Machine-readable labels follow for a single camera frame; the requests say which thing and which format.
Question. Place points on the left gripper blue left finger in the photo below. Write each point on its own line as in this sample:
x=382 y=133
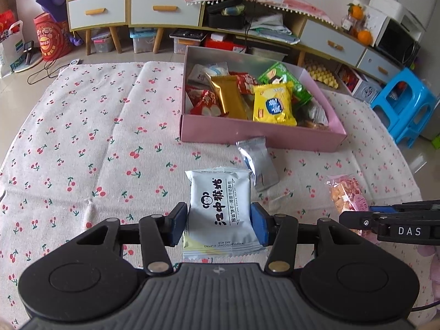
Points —
x=156 y=233

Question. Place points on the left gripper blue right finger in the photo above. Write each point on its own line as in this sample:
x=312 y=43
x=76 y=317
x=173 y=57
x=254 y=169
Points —
x=280 y=233

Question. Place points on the white monkey biscuit packet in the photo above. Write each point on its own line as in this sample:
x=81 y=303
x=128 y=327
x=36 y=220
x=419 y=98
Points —
x=219 y=217

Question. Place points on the pink small biscuit packet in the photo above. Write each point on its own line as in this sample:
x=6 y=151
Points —
x=346 y=193

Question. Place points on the small silver snack packet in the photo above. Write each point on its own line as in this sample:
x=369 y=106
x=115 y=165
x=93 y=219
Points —
x=255 y=155

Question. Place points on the clear pack brown crackers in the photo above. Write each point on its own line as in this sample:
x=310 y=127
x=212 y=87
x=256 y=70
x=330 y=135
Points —
x=312 y=124

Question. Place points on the yellow chip packet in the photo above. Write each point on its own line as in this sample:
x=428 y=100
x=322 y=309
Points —
x=273 y=105

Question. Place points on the gold snack packet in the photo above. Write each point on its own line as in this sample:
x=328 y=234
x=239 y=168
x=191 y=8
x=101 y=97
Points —
x=228 y=92

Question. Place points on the red rice cracker packet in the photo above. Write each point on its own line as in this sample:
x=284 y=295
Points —
x=204 y=102

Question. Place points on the green chip snack packet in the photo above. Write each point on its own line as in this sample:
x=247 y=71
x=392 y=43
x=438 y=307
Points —
x=279 y=74

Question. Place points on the blue white rice cake packet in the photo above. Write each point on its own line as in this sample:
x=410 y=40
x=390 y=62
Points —
x=202 y=74

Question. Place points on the cherry print blanket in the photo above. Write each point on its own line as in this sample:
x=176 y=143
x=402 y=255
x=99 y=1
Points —
x=103 y=141

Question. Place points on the blue plastic stool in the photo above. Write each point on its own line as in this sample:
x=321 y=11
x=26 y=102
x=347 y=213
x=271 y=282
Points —
x=407 y=104

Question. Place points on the pink cardboard box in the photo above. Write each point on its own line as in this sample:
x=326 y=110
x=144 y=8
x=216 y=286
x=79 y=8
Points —
x=223 y=130

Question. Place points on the yellow egg tray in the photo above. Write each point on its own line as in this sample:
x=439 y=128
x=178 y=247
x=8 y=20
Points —
x=320 y=73

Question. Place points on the red box under cabinet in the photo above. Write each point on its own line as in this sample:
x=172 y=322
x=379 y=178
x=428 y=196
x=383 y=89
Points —
x=226 y=45

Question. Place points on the red round festive bag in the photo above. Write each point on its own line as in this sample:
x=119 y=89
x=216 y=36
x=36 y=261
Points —
x=53 y=37

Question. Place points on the wooden cabinet white drawers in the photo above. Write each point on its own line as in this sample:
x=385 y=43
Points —
x=284 y=23

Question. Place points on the black basket on shelf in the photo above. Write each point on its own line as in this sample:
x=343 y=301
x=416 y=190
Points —
x=228 y=14

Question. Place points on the white shopping bag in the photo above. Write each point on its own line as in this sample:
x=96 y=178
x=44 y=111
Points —
x=12 y=46

